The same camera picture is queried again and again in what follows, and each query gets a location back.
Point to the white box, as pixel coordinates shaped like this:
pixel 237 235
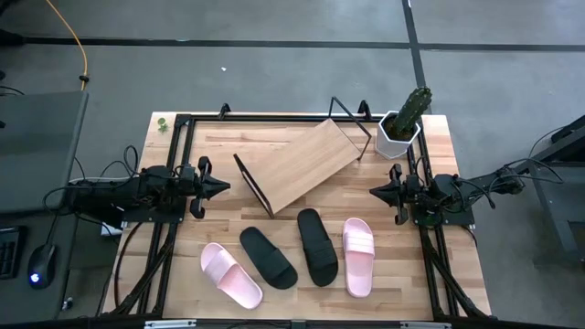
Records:
pixel 109 230

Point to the silver metal bracket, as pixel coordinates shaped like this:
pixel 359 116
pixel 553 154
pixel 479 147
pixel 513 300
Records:
pixel 425 325
pixel 169 324

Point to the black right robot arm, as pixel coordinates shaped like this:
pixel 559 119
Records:
pixel 445 192

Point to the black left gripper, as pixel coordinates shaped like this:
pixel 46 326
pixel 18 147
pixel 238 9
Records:
pixel 198 187

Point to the white hexagonal plant pot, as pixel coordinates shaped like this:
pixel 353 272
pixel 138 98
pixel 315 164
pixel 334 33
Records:
pixel 388 146

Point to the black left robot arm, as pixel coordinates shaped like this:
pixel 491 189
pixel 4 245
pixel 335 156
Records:
pixel 137 192

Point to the wooden shelf with black frame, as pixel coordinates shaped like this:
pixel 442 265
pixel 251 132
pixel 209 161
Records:
pixel 301 164

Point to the pink slide sandal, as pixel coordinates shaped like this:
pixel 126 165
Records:
pixel 230 276
pixel 358 265

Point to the black computer mouse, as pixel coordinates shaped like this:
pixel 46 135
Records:
pixel 42 265

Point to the grey metal cart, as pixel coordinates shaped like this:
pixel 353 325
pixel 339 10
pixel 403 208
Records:
pixel 562 201

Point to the grey desk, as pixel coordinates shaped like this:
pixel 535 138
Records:
pixel 27 306

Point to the dark grey flat panel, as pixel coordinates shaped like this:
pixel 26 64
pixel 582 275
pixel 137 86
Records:
pixel 36 146

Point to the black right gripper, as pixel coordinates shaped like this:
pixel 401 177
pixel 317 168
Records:
pixel 402 192

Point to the small green leaf sprig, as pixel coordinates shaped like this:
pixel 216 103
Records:
pixel 162 124

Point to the black slide sandal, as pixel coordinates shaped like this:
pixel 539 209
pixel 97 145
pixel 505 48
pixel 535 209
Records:
pixel 317 247
pixel 267 258

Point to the small silver black connector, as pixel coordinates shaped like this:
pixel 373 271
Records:
pixel 67 304

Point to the black metal table frame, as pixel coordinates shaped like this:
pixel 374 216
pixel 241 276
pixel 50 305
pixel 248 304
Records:
pixel 274 118

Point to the black keyboard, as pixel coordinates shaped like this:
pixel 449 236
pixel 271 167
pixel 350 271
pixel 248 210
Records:
pixel 9 253

